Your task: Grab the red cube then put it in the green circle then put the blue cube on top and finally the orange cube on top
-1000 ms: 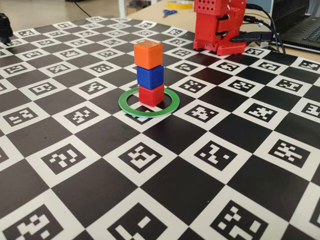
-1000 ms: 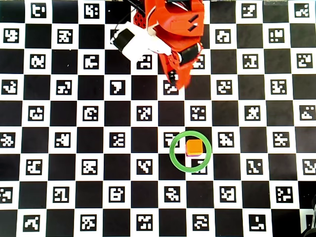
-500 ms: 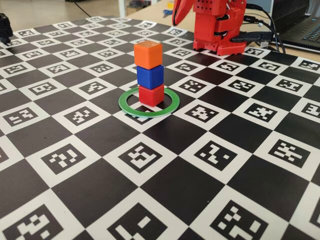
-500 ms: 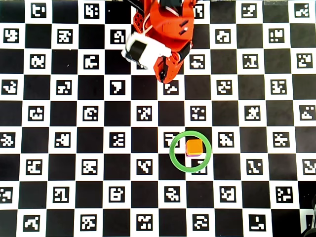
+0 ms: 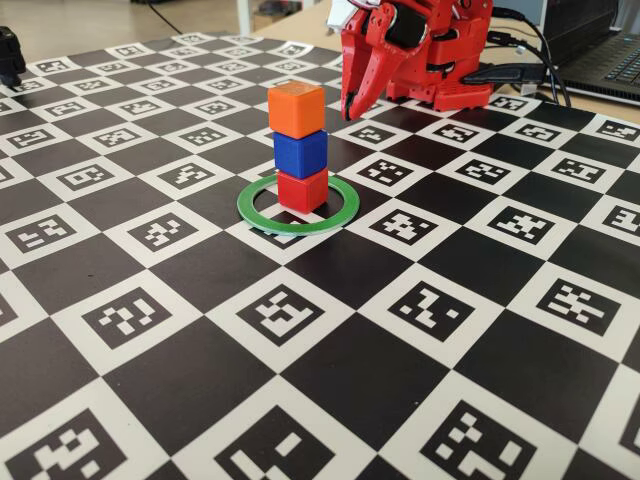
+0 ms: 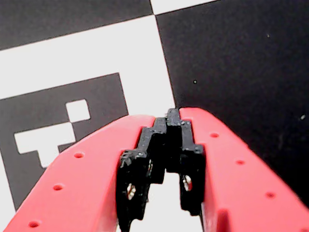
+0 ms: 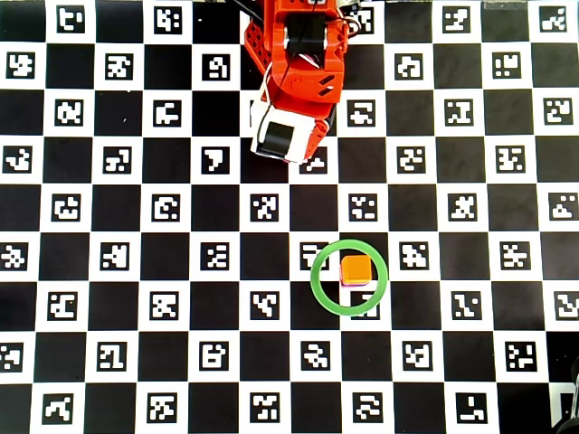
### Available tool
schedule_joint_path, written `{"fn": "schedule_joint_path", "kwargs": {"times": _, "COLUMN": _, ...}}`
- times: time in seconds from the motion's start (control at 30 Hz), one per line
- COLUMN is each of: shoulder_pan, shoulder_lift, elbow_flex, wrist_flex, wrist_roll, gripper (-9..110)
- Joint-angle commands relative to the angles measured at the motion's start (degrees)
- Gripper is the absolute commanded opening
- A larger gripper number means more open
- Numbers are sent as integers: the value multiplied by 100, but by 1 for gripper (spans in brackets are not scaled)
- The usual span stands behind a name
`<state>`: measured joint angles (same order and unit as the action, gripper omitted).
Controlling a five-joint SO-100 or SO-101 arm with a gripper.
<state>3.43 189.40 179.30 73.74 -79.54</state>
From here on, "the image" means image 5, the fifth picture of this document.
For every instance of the orange cube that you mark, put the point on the orange cube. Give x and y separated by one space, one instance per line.
295 111

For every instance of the red perforated robot base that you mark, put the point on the red perforated robot base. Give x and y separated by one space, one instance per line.
440 85

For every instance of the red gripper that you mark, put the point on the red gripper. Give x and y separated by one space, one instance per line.
376 65

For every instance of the dark laptop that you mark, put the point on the dark laptop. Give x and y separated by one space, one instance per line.
600 60

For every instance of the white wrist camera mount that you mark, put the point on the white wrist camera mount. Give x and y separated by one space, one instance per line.
345 15

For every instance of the black white marker checkerboard mat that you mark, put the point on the black white marker checkerboard mat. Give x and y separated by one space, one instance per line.
200 350

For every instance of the red robot arm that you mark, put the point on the red robot arm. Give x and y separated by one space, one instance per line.
460 20

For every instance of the blue cube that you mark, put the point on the blue cube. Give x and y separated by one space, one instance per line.
300 154

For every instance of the red cube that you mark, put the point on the red cube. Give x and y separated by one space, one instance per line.
300 192

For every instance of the black plastic device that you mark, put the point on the black plastic device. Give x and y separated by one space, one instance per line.
11 55

